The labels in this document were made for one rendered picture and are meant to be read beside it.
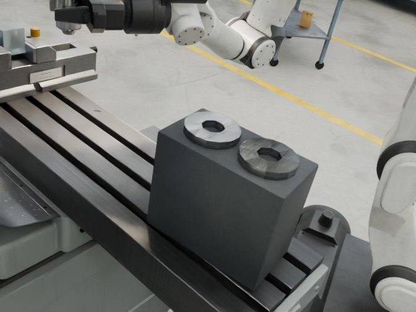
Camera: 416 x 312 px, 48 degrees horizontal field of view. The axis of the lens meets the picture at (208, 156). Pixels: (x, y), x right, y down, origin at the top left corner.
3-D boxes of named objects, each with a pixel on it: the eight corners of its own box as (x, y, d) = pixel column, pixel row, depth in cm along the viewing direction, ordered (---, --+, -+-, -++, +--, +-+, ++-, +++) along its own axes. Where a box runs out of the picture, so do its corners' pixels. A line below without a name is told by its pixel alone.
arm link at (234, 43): (186, 33, 108) (227, 59, 124) (214, 56, 103) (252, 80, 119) (213, -6, 106) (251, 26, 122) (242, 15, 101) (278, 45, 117)
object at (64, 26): (86, 28, 89) (87, 2, 86) (67, 33, 86) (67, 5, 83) (70, 20, 91) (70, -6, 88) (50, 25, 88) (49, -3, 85)
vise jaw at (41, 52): (28, 41, 117) (28, 26, 115) (56, 59, 111) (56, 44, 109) (5, 44, 113) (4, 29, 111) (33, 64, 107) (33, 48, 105)
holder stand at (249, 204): (187, 192, 89) (204, 99, 78) (287, 251, 80) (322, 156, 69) (145, 222, 80) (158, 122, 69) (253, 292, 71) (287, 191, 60)
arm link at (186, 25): (135, 8, 98) (184, 8, 103) (147, 50, 95) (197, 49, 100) (148, -32, 89) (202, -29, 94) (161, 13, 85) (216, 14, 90)
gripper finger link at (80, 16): (54, 5, 83) (88, 6, 85) (54, 23, 85) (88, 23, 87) (55, 8, 82) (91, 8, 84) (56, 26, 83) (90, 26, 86)
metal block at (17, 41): (12, 43, 110) (10, 18, 107) (26, 52, 107) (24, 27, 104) (-9, 47, 107) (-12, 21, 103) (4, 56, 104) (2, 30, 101)
